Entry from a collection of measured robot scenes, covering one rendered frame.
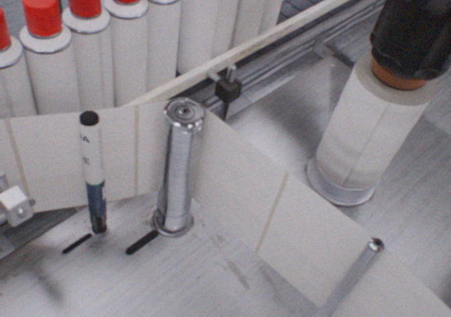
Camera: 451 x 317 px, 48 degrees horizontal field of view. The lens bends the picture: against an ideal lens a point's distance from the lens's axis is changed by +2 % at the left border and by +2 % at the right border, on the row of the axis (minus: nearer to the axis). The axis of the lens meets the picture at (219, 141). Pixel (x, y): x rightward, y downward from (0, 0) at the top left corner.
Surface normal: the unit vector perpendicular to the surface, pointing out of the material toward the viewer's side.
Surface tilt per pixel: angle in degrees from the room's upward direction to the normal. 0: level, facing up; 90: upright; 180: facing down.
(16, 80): 90
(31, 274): 0
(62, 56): 90
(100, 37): 90
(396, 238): 0
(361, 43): 0
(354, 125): 92
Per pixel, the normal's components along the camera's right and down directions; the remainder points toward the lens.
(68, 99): 0.73, 0.58
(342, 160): -0.63, 0.51
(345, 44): 0.14, -0.64
